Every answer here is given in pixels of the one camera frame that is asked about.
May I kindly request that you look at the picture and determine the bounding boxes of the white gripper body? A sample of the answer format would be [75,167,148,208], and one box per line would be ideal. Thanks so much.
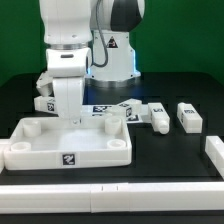
[53,77,84,120]

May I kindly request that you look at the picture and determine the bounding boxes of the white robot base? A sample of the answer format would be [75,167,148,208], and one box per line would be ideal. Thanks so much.
[86,30,141,88]

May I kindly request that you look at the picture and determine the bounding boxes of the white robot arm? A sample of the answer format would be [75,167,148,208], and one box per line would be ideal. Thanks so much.
[37,0,145,124]

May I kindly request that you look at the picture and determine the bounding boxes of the white desk top tray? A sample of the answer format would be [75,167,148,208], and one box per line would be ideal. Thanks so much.
[3,116,132,170]

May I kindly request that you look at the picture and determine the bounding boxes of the white left barrier block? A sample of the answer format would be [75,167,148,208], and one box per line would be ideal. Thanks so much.
[0,139,10,170]

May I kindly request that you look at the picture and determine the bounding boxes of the white barrier block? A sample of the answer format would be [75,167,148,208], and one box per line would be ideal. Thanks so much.
[0,139,10,170]
[205,136,224,179]

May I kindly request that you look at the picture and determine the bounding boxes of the white right barrier block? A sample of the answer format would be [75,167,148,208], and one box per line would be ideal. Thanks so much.
[205,136,224,179]

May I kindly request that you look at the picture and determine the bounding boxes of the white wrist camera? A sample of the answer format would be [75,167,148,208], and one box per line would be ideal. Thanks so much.
[46,48,92,78]

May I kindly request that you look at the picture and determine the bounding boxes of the white front barrier rail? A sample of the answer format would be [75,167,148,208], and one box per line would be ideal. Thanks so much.
[0,182,224,214]

